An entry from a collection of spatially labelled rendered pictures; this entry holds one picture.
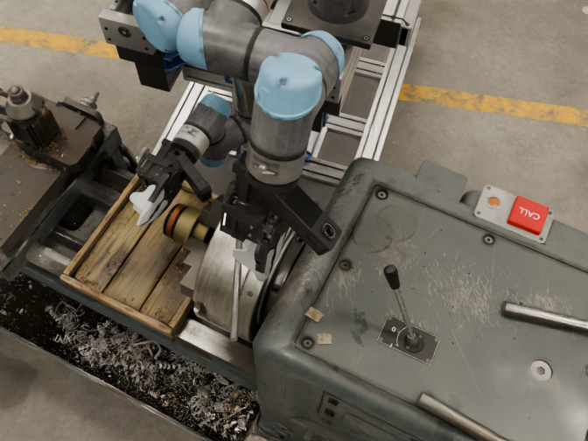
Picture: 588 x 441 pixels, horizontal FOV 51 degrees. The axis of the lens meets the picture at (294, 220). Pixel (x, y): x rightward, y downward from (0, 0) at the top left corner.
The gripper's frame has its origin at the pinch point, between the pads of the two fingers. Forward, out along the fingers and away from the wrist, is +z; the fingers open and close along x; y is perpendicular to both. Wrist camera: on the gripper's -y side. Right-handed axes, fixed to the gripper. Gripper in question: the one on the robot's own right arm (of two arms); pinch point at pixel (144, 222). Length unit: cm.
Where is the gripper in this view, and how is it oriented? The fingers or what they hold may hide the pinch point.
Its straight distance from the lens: 134.8
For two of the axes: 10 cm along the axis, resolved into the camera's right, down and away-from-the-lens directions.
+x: 0.2, -4.8, -8.8
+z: -4.4, 7.8, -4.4
